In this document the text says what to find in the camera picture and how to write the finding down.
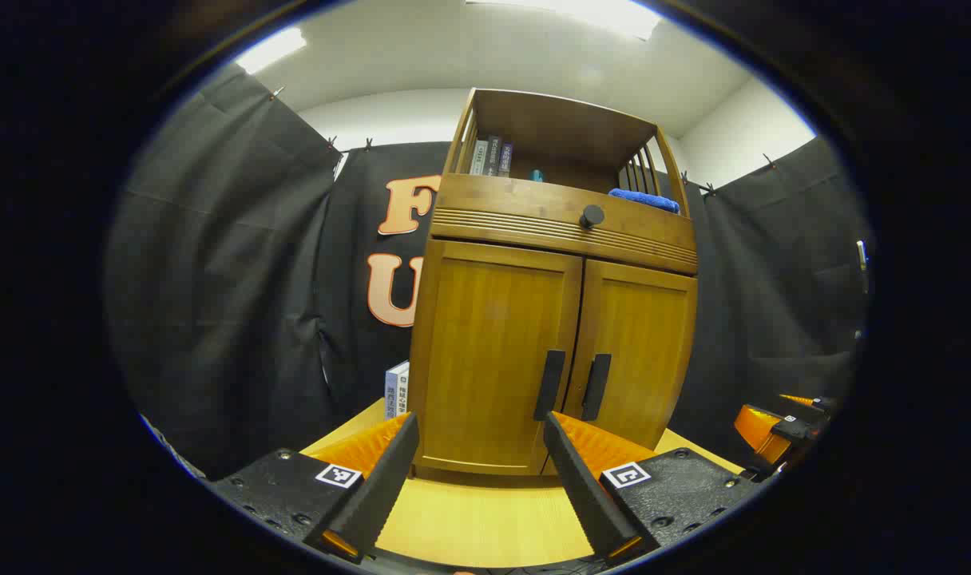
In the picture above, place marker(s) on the grey book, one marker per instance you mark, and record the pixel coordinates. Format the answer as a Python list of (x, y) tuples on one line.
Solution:
[(478, 158)]

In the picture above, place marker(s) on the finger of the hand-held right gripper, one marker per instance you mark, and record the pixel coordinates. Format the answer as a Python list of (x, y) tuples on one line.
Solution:
[(797, 399), (761, 431)]

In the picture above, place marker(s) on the black backdrop cloth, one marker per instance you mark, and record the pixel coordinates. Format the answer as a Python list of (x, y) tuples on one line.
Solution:
[(214, 279)]

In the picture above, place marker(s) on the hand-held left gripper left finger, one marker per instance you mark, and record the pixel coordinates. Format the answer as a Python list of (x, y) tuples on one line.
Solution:
[(382, 495)]

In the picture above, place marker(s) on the blue folded towel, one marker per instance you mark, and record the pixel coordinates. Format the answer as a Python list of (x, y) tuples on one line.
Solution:
[(645, 200)]

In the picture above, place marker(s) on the wooden double-door shoe cabinet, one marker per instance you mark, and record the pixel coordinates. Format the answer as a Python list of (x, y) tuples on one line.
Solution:
[(557, 120)]

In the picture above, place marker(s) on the ceiling light panel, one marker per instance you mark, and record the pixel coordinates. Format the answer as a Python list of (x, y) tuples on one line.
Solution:
[(270, 49)]

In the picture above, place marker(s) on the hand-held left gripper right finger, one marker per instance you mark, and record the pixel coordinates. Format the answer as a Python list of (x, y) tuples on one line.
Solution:
[(585, 495)]

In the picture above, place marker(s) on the purple book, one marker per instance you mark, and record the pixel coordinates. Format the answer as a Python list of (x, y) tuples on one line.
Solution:
[(506, 160)]

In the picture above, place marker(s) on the wooden shoe cabinet door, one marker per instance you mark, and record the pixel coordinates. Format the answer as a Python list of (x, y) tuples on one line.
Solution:
[(645, 351), (485, 351)]

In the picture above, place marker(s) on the white book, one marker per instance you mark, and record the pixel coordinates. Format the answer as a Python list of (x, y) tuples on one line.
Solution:
[(403, 391)]

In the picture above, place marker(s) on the wooden drawer with black knob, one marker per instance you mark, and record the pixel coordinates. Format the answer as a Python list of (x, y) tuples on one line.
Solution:
[(517, 208)]

